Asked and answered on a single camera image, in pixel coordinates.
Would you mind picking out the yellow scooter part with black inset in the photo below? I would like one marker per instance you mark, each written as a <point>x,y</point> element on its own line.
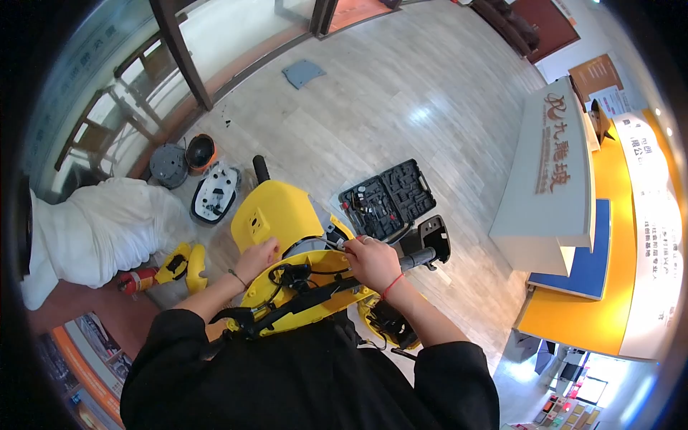
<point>173,263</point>

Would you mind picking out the open black tool case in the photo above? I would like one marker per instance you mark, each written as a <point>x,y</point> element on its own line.
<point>387,199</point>

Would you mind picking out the person's left fingers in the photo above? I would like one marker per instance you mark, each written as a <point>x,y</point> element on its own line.
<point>270,250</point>

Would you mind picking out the wooden chairs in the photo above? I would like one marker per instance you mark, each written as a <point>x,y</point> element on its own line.
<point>123,97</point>

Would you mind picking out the person's body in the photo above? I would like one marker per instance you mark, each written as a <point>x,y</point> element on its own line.
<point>301,376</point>

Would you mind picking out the yellow and blue counter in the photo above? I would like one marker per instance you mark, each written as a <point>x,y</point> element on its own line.
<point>596,301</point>

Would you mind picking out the yellow scooter front panel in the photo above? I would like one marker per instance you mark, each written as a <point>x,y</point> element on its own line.
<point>279,212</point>

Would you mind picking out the black plastic scooter cover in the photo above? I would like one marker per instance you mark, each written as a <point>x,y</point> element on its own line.
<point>434,234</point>

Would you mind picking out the person's right hand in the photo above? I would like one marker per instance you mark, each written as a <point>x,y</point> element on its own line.
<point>376,263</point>

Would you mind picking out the white reception desk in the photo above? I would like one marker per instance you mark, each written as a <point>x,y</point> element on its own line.
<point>548,177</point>

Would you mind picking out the person's right fingers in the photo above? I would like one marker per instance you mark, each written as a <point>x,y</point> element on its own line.
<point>363,244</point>

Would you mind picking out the dark sofa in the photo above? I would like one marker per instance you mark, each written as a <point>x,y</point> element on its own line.
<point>508,24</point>

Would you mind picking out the orange display board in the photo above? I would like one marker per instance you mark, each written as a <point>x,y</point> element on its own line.
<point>86,365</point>

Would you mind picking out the display shelf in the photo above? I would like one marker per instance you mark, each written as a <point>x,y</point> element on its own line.
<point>564,392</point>

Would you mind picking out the orange and black helmet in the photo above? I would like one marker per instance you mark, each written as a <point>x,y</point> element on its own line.
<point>200,152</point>

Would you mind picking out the silver screwdriver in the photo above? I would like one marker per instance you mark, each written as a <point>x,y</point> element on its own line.
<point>334,244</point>

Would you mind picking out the curved yellow scooter part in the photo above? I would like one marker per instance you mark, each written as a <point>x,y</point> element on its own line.
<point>196,269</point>

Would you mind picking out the person's left hand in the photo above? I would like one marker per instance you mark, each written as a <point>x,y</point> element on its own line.
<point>255,260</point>

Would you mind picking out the yellow scooter body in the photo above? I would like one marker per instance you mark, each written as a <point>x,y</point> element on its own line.
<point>322,263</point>

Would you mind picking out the white cloth covered heap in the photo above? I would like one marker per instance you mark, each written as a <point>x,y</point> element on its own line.
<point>102,231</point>

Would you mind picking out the grey floor mat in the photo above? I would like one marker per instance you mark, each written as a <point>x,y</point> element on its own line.
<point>303,73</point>

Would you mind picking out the grey round scooter part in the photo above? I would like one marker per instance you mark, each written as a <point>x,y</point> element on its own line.
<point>168,165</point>

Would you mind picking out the white and black scooter panel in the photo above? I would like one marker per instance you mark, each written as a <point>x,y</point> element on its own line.
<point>215,196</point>

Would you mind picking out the red fire extinguisher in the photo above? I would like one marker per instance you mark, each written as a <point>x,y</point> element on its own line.
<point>137,279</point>

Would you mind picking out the black scooter frame bar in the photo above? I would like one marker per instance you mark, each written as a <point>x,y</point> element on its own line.
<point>309,301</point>

